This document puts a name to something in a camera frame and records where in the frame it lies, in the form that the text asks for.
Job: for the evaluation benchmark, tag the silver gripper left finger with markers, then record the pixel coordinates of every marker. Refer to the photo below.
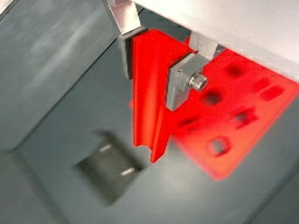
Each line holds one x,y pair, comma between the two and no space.
124,14

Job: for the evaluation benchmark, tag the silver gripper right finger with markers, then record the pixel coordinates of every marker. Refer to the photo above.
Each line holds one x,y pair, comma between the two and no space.
185,73

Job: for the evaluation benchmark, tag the red arch bar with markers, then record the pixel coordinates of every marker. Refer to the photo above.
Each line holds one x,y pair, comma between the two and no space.
156,52

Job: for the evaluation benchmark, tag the orange shape-sorter block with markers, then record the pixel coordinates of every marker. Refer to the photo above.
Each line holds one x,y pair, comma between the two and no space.
223,119

